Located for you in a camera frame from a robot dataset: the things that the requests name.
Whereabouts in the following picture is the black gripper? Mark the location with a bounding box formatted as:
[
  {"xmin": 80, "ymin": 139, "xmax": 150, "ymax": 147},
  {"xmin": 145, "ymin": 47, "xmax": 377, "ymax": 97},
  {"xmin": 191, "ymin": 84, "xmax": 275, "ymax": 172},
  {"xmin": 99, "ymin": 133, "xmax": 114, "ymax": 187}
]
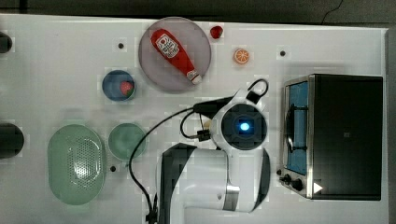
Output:
[{"xmin": 197, "ymin": 130, "xmax": 211, "ymax": 142}]

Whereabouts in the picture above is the yellow peeled banana toy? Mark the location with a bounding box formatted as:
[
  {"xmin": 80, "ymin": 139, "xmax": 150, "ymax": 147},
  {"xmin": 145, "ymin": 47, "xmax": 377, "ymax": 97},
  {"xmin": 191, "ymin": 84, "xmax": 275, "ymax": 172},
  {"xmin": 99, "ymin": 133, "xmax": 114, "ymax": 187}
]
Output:
[{"xmin": 204, "ymin": 120, "xmax": 211, "ymax": 130}]

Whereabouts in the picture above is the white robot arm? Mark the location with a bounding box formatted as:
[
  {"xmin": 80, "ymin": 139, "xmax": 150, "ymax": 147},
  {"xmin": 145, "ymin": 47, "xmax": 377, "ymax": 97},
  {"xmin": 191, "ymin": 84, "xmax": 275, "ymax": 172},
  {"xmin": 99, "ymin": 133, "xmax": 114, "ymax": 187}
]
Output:
[{"xmin": 156, "ymin": 89, "xmax": 270, "ymax": 224}]

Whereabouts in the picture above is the green mug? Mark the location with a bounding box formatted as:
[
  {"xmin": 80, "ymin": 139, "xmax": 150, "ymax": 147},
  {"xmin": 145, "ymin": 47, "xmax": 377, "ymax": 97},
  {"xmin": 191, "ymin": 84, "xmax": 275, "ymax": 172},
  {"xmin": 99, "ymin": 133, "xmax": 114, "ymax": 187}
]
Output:
[{"xmin": 107, "ymin": 123, "xmax": 147, "ymax": 161}]

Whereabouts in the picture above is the grey round plate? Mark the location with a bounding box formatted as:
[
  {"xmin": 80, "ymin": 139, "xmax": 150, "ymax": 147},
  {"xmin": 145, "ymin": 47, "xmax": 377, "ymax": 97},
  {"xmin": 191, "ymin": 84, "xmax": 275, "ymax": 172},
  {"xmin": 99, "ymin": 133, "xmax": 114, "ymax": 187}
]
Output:
[{"xmin": 138, "ymin": 17, "xmax": 211, "ymax": 92}]

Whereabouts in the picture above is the orange slice toy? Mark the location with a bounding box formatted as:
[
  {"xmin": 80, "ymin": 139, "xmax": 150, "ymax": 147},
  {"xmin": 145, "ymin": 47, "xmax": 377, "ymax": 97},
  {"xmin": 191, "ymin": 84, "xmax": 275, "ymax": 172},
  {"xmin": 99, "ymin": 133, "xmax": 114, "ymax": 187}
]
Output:
[{"xmin": 233, "ymin": 49, "xmax": 250, "ymax": 64}]

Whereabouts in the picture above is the pink strawberry toy in bowl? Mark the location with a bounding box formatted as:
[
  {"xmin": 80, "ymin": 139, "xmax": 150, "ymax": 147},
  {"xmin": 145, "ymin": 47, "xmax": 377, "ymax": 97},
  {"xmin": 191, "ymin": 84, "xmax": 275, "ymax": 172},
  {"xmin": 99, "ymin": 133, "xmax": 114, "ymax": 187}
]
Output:
[{"xmin": 120, "ymin": 81, "xmax": 134, "ymax": 97}]

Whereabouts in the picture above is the blue bowl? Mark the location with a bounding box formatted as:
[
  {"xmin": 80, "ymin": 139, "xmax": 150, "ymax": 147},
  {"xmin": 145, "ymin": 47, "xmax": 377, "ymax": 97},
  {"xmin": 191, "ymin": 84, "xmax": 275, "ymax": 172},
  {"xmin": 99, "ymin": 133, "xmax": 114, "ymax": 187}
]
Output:
[{"xmin": 102, "ymin": 70, "xmax": 136, "ymax": 102}]

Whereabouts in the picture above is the red strawberry toy on table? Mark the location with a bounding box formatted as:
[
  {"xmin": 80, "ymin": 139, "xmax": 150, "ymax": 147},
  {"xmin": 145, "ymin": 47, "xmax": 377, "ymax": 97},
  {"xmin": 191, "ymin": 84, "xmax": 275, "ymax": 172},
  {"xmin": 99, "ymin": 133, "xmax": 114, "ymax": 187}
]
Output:
[{"xmin": 210, "ymin": 25, "xmax": 223, "ymax": 39}]

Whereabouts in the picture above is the red ketchup bottle toy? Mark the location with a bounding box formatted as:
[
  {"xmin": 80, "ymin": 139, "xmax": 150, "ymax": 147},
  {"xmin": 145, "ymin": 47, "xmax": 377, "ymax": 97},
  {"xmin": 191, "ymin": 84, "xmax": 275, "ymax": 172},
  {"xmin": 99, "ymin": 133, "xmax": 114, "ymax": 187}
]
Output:
[{"xmin": 150, "ymin": 29, "xmax": 202, "ymax": 85}]

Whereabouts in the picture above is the silver black toaster oven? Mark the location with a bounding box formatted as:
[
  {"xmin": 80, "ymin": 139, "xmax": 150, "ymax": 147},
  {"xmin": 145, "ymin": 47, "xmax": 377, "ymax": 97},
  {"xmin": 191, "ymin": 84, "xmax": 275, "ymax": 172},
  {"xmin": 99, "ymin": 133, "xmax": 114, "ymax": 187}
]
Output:
[{"xmin": 276, "ymin": 74, "xmax": 384, "ymax": 201}]

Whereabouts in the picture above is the green perforated colander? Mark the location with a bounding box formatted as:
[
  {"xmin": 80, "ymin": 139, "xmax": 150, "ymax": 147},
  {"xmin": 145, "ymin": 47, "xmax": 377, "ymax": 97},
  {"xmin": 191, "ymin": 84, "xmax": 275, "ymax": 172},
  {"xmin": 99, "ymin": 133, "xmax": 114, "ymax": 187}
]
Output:
[{"xmin": 48, "ymin": 124, "xmax": 106, "ymax": 205}]

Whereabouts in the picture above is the black cylinder cup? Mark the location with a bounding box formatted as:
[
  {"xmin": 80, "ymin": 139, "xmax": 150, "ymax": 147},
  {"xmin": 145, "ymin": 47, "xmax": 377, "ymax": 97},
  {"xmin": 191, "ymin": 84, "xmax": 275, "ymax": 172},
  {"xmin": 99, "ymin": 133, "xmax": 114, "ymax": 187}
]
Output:
[{"xmin": 0, "ymin": 33, "xmax": 13, "ymax": 53}]

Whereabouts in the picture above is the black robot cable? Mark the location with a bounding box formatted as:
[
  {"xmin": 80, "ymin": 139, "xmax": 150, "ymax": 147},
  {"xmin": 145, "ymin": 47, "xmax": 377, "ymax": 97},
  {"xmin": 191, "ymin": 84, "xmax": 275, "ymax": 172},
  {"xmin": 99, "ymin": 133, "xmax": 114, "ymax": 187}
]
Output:
[{"xmin": 128, "ymin": 78, "xmax": 270, "ymax": 224}]

